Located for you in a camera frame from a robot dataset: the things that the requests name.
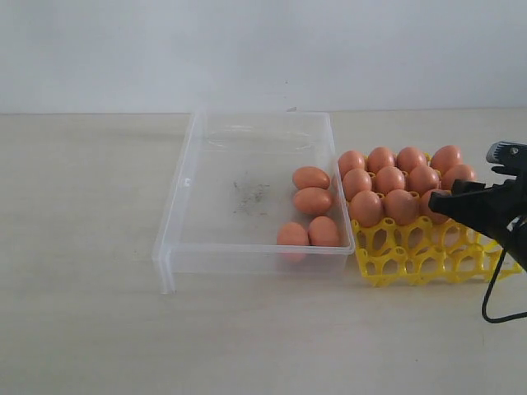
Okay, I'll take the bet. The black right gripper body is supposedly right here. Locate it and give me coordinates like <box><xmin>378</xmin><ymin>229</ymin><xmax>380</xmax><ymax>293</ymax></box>
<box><xmin>496</xmin><ymin>172</ymin><xmax>526</xmax><ymax>271</ymax></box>

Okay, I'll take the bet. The yellow plastic egg tray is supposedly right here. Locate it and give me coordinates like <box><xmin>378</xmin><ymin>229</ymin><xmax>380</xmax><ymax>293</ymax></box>
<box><xmin>349</xmin><ymin>152</ymin><xmax>523</xmax><ymax>288</ymax></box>

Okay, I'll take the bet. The clear plastic box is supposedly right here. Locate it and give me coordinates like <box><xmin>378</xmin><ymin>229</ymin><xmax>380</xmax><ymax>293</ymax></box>
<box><xmin>152</xmin><ymin>110</ymin><xmax>355</xmax><ymax>293</ymax></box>

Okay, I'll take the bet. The black camera cable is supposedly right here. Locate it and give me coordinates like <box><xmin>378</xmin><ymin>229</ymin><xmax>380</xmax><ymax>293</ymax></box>
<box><xmin>481</xmin><ymin>217</ymin><xmax>527</xmax><ymax>323</ymax></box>

